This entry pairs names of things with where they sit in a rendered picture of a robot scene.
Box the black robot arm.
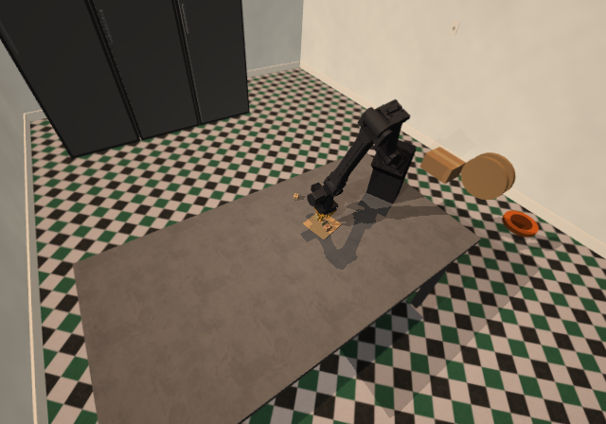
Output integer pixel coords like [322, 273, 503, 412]
[307, 99, 411, 207]

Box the orange square mat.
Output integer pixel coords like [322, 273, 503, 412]
[303, 214, 341, 239]

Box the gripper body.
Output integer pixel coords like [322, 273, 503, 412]
[314, 199, 338, 215]

